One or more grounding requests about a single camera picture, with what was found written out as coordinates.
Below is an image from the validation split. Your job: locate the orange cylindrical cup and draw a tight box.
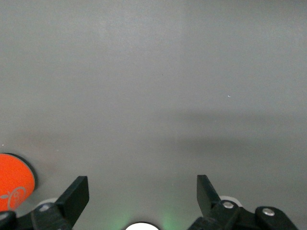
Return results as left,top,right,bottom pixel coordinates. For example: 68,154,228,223
0,153,36,213

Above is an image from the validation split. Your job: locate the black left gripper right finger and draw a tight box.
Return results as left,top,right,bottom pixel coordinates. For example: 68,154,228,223
187,174,255,230

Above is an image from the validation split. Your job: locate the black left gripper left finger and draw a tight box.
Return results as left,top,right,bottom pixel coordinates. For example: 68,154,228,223
30,176,90,230

